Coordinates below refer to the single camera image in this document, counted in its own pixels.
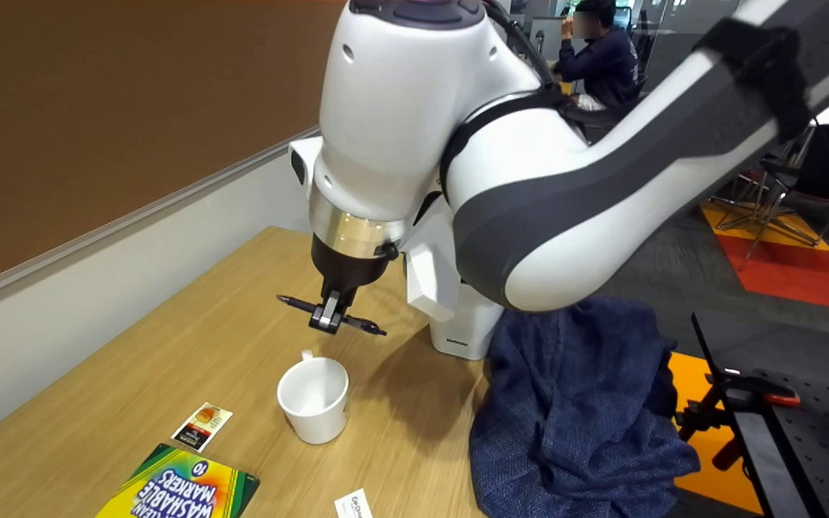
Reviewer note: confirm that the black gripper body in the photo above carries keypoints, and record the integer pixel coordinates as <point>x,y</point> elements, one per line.
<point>354,262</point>

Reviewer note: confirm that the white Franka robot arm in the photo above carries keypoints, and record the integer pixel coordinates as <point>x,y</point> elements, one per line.
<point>549,174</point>

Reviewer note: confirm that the white cup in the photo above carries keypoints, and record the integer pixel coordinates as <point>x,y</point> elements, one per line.
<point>316,404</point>

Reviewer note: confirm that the small card orange print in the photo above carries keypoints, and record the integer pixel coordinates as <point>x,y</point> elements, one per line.
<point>204,427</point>

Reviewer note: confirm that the small white card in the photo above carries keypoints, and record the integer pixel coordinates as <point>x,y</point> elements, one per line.
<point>355,504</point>

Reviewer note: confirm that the colourful marker box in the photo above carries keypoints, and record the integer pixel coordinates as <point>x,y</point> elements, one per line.
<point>179,483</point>

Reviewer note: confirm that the dark blue cloth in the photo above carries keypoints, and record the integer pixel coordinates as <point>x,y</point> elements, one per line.
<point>577,411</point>

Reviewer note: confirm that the brown cork board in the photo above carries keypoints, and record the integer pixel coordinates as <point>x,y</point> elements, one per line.
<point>100,116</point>

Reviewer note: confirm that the seated person dark shirt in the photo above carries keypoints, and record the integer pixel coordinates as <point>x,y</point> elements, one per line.
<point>605,57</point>

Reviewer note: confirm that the orange black clamp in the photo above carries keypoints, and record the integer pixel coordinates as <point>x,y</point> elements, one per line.
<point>746,394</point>

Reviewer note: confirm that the black office chair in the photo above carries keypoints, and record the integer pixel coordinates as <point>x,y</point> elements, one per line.
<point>769,190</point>

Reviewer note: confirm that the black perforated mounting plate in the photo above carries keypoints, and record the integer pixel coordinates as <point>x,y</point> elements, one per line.
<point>807,440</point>

